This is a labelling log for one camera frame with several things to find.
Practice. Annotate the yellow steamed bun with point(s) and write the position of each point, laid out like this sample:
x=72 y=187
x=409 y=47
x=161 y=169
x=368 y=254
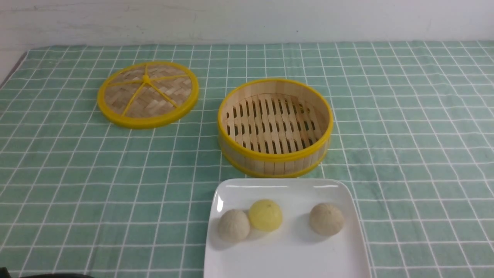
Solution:
x=265 y=215

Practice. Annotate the white steamed bun front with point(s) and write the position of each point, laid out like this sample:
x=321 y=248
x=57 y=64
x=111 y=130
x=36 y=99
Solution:
x=234 y=226

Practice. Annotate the white steamed bun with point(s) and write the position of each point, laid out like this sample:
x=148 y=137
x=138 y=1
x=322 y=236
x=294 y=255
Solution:
x=326 y=219
x=234 y=226

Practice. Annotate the white square plate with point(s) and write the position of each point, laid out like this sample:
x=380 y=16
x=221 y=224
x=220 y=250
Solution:
x=293 y=250

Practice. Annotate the yellow-rimmed bamboo steamer basket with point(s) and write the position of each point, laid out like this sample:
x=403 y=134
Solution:
x=274 y=128

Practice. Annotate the yellow-rimmed bamboo steamer lid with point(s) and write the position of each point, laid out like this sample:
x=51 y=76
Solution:
x=148 y=95

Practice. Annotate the green checked tablecloth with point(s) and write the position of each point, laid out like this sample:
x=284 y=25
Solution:
x=413 y=141

